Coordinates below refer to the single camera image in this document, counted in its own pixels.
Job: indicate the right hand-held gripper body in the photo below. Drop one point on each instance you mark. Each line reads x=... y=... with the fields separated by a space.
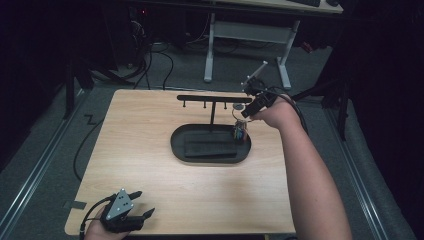
x=258 y=90

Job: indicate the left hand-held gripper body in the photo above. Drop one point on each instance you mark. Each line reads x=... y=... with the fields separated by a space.
x=120 y=206

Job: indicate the black wallet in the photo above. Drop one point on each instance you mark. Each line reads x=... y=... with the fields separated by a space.
x=210 y=145

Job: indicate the black key rack with tray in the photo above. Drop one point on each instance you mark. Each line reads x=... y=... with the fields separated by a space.
x=200 y=156

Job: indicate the person's right hand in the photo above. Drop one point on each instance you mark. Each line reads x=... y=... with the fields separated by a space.
x=276 y=115

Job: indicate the person's left hand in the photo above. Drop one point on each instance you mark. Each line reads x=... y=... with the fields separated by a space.
x=96 y=230

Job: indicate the grey round table grommet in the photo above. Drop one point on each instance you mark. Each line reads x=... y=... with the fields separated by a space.
x=237 y=106

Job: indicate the grey tape strip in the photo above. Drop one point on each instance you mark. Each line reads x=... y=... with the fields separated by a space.
x=75 y=205

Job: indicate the white-legged desk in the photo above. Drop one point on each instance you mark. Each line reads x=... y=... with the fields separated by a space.
x=250 y=31

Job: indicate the dark metal stand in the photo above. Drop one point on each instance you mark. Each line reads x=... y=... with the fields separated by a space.
x=69 y=90
x=342 y=110

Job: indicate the black keyboard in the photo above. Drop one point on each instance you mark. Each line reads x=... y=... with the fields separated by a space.
x=305 y=2

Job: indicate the black computer mouse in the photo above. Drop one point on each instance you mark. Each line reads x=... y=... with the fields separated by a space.
x=332 y=2

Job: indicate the dark equipment with red light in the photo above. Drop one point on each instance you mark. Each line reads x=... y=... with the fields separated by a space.
x=138 y=33

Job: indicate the metal floor rail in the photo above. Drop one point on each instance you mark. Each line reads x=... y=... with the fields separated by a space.
x=36 y=166
x=363 y=186

